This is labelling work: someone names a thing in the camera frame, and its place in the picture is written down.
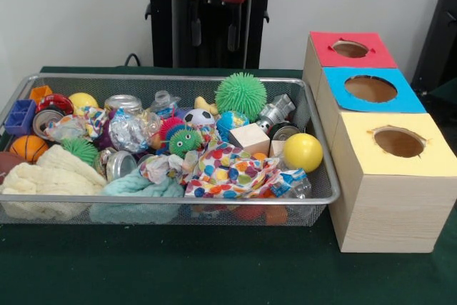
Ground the pale yellow plush toy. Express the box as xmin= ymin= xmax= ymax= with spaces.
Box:
xmin=194 ymin=96 xmax=219 ymax=116

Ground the polka dot cloth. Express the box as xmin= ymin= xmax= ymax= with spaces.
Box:
xmin=184 ymin=139 xmax=286 ymax=199

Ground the silver mesh bin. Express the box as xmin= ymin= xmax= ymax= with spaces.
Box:
xmin=0 ymin=73 xmax=341 ymax=227

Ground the wooden box with three holes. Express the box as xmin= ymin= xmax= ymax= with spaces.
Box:
xmin=302 ymin=31 xmax=457 ymax=254

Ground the large green spiky ball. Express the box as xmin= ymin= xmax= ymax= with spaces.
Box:
xmin=214 ymin=71 xmax=268 ymax=123

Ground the small soccer ball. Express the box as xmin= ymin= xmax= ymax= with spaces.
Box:
xmin=184 ymin=108 xmax=216 ymax=127

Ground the blue globe ball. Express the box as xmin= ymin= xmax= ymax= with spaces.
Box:
xmin=215 ymin=110 xmax=250 ymax=141

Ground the wooden cube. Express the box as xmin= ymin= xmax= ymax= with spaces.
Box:
xmin=228 ymin=122 xmax=271 ymax=158

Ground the green-headed spiky caterpillar toy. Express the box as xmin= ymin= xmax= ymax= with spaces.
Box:
xmin=156 ymin=115 xmax=210 ymax=159

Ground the large yellow ball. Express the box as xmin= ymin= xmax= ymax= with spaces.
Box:
xmin=282 ymin=132 xmax=324 ymax=173

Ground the purple plastic block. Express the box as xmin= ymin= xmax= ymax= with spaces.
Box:
xmin=4 ymin=99 xmax=38 ymax=137

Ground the cream knitted cloth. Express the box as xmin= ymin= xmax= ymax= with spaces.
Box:
xmin=0 ymin=144 xmax=108 ymax=196

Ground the small orange basketball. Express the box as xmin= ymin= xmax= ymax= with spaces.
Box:
xmin=9 ymin=135 xmax=50 ymax=164

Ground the black stand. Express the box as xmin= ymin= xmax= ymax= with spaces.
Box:
xmin=410 ymin=0 xmax=457 ymax=88

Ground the dark green tablecloth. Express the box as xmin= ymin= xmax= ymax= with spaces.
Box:
xmin=0 ymin=65 xmax=457 ymax=305

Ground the green-covered side table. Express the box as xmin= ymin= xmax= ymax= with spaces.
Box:
xmin=426 ymin=78 xmax=457 ymax=106

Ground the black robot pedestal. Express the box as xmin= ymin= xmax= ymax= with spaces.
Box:
xmin=137 ymin=0 xmax=288 ymax=69

